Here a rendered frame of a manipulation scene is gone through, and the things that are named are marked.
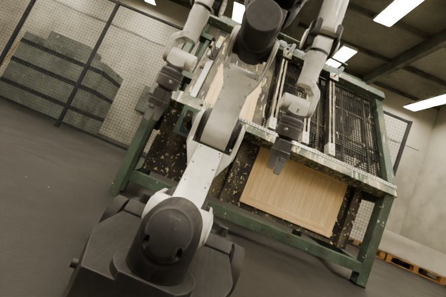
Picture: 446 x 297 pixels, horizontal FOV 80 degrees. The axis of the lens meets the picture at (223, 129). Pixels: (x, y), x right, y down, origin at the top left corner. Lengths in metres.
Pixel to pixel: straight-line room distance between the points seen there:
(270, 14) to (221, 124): 0.41
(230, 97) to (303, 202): 1.75
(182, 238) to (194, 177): 0.35
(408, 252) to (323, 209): 4.13
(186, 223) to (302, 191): 2.01
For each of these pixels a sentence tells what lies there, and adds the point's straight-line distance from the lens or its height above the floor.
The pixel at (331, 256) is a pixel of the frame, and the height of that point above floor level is 0.14.
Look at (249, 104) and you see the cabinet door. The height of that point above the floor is 1.07.
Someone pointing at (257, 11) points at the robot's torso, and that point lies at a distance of 0.87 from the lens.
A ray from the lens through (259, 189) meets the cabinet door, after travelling 2.45.
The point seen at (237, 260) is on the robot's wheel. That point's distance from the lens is 1.16.
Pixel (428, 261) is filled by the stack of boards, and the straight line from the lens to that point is 6.95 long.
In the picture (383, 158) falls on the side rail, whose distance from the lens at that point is 2.93.
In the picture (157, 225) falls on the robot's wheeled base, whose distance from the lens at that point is 0.65.
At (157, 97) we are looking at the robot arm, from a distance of 1.02.
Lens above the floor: 0.48
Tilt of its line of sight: 7 degrees up
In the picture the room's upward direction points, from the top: 23 degrees clockwise
